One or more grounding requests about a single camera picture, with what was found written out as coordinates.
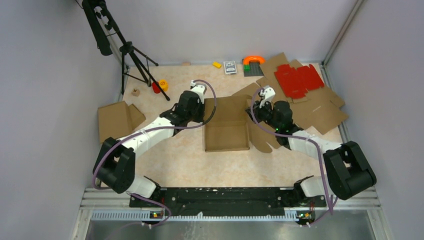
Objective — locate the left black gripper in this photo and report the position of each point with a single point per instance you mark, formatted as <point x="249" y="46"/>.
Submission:
<point x="200" y="118"/>

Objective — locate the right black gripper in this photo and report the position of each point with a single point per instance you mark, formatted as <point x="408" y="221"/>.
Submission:
<point x="257" y="110"/>

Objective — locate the brown cardboard box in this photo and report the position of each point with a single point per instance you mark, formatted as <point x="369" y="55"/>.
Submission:
<point x="118" y="120"/>
<point x="227" y="130"/>

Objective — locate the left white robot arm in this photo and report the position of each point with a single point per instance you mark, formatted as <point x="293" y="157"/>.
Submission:
<point x="115" y="164"/>

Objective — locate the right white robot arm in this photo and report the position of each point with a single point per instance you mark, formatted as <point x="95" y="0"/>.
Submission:
<point x="345" y="170"/>

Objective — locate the playing card deck box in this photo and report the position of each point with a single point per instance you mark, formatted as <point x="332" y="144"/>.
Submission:
<point x="230" y="67"/>

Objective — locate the folded brown cardboard box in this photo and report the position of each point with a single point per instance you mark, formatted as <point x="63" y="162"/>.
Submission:
<point x="118" y="120"/>

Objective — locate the small brown cardboard blank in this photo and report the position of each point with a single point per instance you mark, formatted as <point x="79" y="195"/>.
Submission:
<point x="279" y="94"/>

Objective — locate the yellow round toy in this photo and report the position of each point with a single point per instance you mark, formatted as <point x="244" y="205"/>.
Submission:
<point x="164" y="85"/>

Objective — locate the red flat cardboard blank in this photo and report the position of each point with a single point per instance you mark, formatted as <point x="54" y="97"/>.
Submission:
<point x="297" y="82"/>

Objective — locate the large brown cardboard sheet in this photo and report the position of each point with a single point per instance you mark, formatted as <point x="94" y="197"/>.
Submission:
<point x="322" y="111"/>

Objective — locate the yellow small block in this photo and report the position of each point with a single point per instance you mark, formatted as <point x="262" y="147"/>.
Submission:
<point x="217" y="64"/>

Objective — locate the small wooden cube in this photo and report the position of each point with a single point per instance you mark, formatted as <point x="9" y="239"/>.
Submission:
<point x="135" y="92"/>

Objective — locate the orange horseshoe toy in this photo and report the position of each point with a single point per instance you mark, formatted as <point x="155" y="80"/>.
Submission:
<point x="253" y="58"/>

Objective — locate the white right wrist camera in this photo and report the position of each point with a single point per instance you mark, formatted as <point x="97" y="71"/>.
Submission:
<point x="266" y="94"/>

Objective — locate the grey lego base plate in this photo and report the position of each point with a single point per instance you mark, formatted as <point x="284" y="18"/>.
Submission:
<point x="255" y="70"/>

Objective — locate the black camera tripod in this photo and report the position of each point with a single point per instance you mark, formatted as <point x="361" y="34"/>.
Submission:
<point x="111" y="41"/>

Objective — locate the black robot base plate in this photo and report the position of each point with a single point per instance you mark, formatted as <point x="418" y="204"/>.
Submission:
<point x="235" y="201"/>

